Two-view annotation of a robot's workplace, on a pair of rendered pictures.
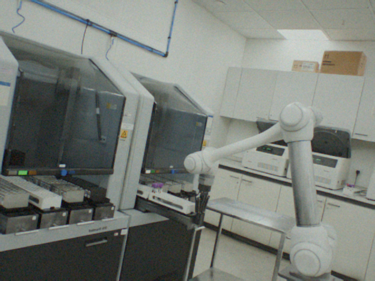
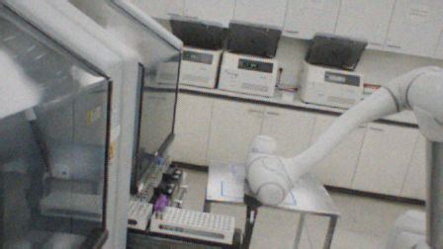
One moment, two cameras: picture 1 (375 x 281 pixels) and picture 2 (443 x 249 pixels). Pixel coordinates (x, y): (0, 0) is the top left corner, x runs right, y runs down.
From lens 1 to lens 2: 1.28 m
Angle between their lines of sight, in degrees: 36
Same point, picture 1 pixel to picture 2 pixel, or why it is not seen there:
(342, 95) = not seen: outside the picture
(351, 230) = (290, 135)
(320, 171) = (256, 78)
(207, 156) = (293, 172)
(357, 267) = not seen: hidden behind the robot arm
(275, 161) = (205, 71)
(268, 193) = (199, 110)
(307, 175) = not seen: outside the picture
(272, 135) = (373, 115)
